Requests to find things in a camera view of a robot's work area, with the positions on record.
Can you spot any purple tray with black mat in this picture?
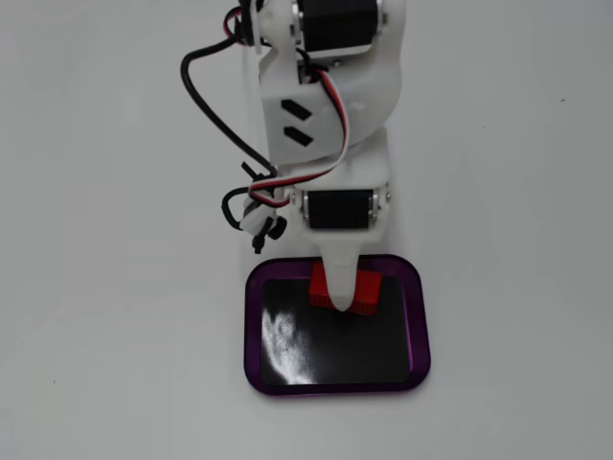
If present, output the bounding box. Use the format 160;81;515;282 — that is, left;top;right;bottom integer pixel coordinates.
243;253;432;397

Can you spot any red white black servo wire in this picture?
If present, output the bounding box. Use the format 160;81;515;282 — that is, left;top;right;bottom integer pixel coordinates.
246;65;352;208
223;0;256;49

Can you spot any black cable plug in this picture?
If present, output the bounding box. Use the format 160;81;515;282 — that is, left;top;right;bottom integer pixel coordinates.
250;215;288;256

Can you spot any white cable clip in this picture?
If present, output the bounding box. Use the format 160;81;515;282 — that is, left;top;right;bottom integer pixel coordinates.
241;191;284;237

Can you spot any thick black cable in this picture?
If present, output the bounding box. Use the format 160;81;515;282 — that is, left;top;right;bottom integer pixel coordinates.
180;39;280;228

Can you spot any red ribbed cube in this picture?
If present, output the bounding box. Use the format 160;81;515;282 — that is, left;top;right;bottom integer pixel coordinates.
308;261;383;318

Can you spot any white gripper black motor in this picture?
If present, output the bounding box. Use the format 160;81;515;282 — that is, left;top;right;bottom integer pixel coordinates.
278;127;393;312

